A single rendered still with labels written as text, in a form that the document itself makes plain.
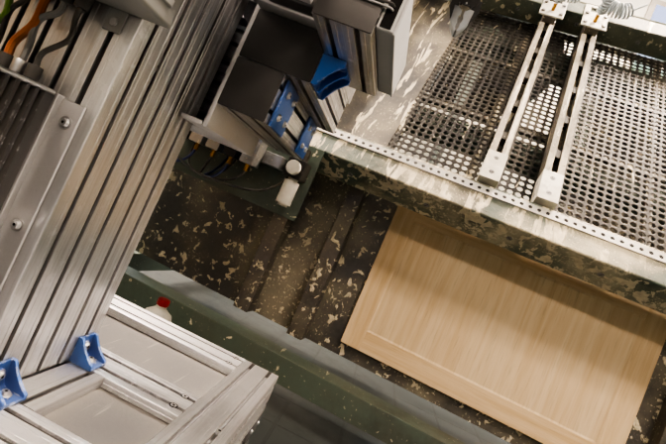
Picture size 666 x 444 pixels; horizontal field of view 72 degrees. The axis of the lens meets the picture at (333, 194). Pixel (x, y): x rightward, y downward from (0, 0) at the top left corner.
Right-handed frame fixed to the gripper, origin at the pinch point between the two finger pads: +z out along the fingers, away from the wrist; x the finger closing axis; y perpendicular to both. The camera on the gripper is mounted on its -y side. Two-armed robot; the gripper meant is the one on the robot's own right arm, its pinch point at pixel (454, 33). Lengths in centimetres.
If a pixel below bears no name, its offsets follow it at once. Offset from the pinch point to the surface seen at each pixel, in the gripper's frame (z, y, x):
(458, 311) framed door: 80, -21, -37
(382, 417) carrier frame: 101, -56, -25
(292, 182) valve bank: 54, -35, 27
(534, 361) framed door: 82, -26, -63
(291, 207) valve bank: 62, -33, 25
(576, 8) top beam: -24, 78, -41
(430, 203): 46, -26, -14
